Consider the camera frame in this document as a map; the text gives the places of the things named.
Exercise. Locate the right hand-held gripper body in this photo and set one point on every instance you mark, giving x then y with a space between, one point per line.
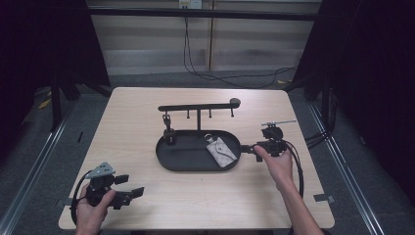
273 143

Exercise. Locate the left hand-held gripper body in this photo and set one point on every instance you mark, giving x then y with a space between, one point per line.
101 171

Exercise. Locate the grey patterned key pouch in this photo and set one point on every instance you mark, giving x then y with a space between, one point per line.
222 152

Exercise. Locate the black key rack with tray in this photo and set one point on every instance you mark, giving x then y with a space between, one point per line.
189 156

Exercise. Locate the person's right hand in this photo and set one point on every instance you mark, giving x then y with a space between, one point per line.
280 169

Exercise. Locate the person's left hand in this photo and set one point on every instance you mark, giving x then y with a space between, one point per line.
89 217

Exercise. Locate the grey tape strip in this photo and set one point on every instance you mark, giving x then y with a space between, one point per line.
62 202
323 197

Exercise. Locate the yellow floor tape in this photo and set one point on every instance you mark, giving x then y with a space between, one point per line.
44 103

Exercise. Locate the dark curtain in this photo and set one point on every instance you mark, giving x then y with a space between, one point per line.
368 81
39 42

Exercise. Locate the black horizontal bar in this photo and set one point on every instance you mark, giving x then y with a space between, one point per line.
195 13

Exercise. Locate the metal floor rail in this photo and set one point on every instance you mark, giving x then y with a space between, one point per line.
31 176
345 173

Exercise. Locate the white wall socket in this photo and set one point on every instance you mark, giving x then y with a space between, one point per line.
190 4

